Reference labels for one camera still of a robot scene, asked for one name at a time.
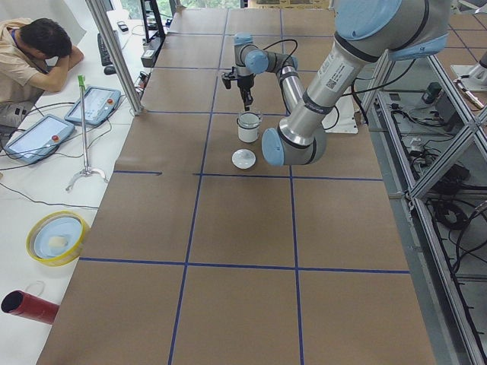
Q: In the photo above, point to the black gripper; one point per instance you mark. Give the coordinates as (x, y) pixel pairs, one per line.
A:
(243, 81)

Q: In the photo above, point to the white enamel cup lid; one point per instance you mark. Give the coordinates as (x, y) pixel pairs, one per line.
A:
(243, 159)

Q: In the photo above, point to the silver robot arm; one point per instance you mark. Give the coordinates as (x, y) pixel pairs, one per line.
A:
(364, 31)
(250, 61)

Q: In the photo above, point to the white enamel cup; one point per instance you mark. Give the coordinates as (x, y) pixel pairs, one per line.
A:
(247, 133)

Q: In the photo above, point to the black box device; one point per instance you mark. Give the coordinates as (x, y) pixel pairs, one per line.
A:
(151, 50)

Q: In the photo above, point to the black computer mouse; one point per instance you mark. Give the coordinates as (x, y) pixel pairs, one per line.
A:
(109, 70)

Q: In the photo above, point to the far teach pendant tablet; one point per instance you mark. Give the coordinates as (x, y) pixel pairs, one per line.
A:
(99, 103)

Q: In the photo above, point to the teach pendant tablet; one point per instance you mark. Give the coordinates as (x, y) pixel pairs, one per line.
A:
(40, 140)
(99, 103)

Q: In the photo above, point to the black keyboard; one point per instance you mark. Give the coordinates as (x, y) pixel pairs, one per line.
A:
(104, 55)

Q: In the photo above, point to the near teach pendant tablet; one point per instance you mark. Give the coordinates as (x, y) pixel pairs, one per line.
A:
(40, 140)

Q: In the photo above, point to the person in beige shirt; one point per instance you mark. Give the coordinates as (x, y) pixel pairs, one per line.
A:
(36, 56)

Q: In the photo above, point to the yellow tape roll with plate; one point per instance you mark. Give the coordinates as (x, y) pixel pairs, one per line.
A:
(57, 239)

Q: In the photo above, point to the red cylinder tube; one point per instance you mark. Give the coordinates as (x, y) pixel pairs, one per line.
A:
(28, 306)

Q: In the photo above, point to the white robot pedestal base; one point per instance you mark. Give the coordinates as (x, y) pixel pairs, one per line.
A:
(342, 120)

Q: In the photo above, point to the aluminium frame post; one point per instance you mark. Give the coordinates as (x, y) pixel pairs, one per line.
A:
(105, 29)

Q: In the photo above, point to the green handled reacher grabber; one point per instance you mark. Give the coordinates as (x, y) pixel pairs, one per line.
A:
(87, 169)

